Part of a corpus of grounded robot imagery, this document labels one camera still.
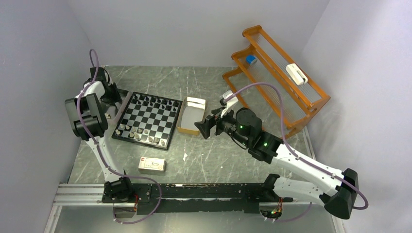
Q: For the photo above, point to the small printed card box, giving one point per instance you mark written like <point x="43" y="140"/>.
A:
<point x="152" y="164"/>

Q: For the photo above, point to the black white chess board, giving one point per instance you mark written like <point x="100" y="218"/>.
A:
<point x="147" y="119"/>

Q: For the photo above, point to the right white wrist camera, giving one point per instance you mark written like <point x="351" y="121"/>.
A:
<point x="229" y="101"/>

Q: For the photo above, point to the blue small block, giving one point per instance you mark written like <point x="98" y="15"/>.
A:
<point x="250" y="60"/>

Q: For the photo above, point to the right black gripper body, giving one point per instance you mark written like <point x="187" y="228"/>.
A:
<point x="227" y="124"/>

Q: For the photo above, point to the orange wooden rack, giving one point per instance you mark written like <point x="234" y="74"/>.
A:
<point x="300" y="103"/>

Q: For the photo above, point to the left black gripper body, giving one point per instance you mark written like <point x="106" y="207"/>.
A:
<point x="112" y="96"/>

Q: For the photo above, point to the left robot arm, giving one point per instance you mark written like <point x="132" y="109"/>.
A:
<point x="99" y="104"/>

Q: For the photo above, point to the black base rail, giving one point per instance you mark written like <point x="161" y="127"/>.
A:
<point x="191" y="198"/>

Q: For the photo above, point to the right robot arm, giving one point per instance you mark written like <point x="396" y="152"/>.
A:
<point x="334" y="189"/>

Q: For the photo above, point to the white plastic device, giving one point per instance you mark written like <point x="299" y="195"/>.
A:
<point x="296" y="74"/>

